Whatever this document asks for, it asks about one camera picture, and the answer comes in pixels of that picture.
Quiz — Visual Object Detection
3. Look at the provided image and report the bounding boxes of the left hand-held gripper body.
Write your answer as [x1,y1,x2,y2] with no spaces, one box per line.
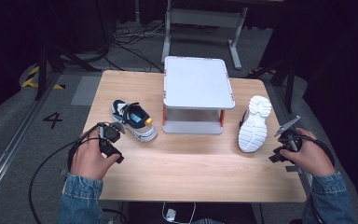
[97,121,126,164]

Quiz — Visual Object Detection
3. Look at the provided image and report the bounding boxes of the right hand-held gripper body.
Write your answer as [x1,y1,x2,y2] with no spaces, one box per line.
[268,115,303,164]

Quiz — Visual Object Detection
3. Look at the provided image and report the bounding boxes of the navy and white sneaker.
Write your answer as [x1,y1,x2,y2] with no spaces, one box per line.
[111,99,158,144]

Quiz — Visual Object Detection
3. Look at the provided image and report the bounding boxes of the white chunky-sole sneaker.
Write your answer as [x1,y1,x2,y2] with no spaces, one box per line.
[238,95,273,154]

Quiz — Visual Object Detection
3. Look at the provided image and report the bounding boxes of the white two-tier shoe rack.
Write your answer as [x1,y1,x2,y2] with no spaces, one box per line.
[161,55,236,135]

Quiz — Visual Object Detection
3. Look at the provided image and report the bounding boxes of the person's right hand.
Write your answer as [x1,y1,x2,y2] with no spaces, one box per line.
[280,127,337,177]

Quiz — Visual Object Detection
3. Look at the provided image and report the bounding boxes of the person's left hand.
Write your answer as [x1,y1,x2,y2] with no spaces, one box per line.
[70,136,121,181]

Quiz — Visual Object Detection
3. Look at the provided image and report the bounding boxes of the black metal stand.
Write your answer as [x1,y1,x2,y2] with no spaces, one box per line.
[248,59,296,115]
[34,43,102,101]

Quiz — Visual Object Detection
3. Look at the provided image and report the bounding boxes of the yellow and black hazard tape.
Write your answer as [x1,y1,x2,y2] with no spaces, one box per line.
[21,64,66,91]

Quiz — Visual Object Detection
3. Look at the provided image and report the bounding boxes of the white power adapter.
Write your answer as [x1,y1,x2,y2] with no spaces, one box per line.
[165,208,177,222]

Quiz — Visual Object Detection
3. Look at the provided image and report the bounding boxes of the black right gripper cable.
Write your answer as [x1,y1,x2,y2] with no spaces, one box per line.
[292,133,337,169]

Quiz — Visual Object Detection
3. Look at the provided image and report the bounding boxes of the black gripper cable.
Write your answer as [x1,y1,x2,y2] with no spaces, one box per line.
[292,133,337,169]
[28,122,106,224]

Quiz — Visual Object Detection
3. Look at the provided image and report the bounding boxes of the bundle of black floor cables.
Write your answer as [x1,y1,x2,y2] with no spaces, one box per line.
[110,21,166,74]

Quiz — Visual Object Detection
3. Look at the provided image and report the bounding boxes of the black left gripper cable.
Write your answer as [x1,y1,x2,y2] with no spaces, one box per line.
[28,122,106,224]

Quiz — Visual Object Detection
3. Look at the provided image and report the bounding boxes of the metal floor rail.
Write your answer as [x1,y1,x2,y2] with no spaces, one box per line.
[0,73,60,203]

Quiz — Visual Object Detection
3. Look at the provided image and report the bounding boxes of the white adapter cable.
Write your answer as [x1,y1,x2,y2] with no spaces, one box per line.
[161,202,198,224]

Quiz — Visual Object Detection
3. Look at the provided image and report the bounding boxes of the gray metal desk frame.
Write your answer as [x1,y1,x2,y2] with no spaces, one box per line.
[161,0,249,71]

